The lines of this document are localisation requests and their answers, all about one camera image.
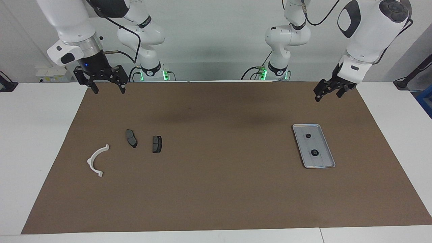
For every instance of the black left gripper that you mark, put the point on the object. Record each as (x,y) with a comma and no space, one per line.
(336,81)

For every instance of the blue crate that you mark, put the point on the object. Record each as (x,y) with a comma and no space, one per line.
(426,101)

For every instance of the silver metal tray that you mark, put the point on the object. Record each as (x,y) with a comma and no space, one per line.
(320,141)

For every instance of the black angled stand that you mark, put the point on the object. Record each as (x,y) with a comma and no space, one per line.
(403,83)

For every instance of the white semicircular plastic bracket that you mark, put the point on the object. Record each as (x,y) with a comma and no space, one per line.
(89,162)

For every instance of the short dark brake pad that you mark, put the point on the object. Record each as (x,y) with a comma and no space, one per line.
(157,144)

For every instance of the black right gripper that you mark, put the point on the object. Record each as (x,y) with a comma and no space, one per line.
(96,65)

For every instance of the brown table mat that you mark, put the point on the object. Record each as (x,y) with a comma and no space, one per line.
(216,189)

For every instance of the long grey brake pad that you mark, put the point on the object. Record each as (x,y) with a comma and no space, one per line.
(131,138)

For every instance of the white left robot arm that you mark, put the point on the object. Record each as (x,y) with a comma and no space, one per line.
(366,33)

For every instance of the large black bearing gear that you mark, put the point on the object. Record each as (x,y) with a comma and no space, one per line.
(314,153)

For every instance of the white box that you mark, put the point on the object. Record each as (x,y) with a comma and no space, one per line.
(50,74)

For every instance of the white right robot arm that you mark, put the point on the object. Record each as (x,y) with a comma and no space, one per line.
(64,17)

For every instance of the black clamp mount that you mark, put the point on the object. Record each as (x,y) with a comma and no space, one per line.
(6,86)

